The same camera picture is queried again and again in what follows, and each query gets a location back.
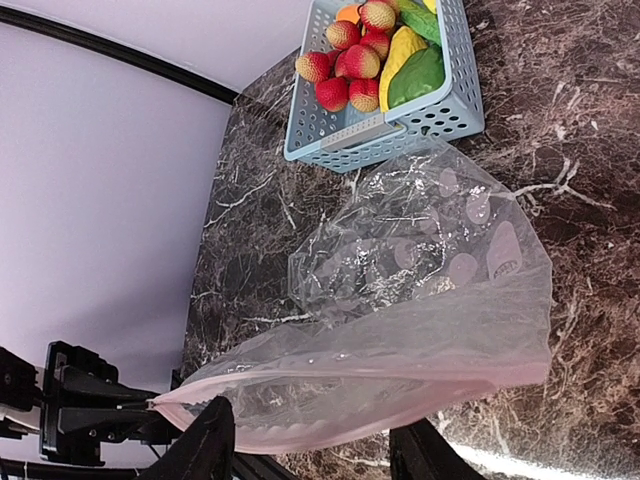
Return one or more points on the orange mango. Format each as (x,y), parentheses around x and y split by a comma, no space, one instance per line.
(349,13)

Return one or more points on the yellow corn cob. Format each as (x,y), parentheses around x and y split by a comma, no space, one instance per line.
(404,43)

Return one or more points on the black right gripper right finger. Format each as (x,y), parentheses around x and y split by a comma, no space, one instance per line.
(419,452)

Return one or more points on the black frame post left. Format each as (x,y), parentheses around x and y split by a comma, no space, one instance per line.
(118,52)

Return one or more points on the red lychee bunch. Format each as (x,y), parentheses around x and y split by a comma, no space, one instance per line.
(348,73)

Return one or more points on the yellow banana bunch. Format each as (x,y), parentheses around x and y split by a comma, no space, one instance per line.
(431,5)

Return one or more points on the green bell pepper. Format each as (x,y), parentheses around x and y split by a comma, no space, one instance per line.
(422,74)

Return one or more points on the green cucumber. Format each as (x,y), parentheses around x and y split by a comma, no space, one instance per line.
(420,20)

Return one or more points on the clear zip top bag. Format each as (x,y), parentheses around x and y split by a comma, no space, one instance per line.
(428,288)

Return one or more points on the light blue plastic basket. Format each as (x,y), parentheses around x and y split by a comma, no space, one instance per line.
(348,140)

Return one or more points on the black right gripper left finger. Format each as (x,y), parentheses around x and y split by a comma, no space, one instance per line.
(204,451)

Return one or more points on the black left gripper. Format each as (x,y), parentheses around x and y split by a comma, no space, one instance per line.
(66,404)

